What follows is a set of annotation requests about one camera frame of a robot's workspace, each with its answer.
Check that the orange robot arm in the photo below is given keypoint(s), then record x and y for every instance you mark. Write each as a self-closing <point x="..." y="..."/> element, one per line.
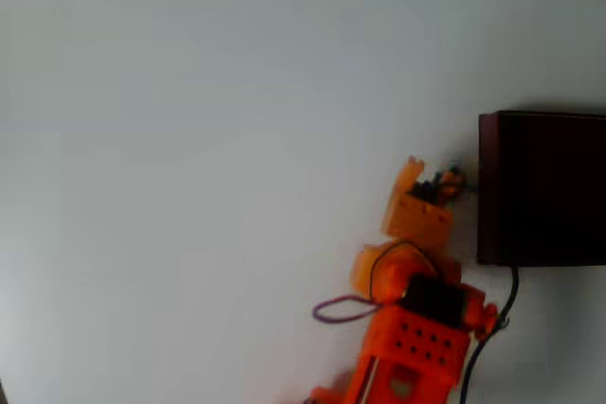
<point x="416" y="342"/>

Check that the dark brown box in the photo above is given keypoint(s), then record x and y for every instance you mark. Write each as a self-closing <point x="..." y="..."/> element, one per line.
<point x="549" y="186"/>

